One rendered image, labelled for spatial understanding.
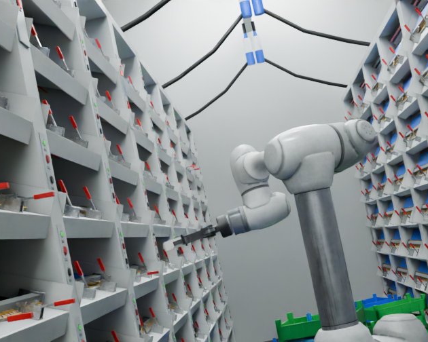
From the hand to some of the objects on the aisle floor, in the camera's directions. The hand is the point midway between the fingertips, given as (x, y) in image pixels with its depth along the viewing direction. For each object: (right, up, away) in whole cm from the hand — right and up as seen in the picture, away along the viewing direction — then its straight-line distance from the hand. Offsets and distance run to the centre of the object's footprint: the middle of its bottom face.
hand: (173, 243), depth 290 cm
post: (-9, -76, -125) cm, 147 cm away
